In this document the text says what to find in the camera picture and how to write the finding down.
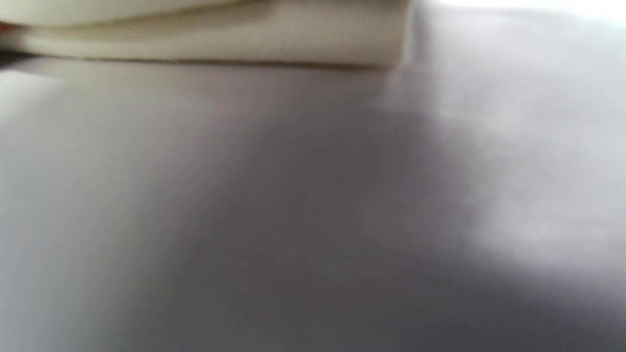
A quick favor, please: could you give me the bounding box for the red flower print canvas bag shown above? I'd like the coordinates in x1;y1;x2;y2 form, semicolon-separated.
0;0;414;66

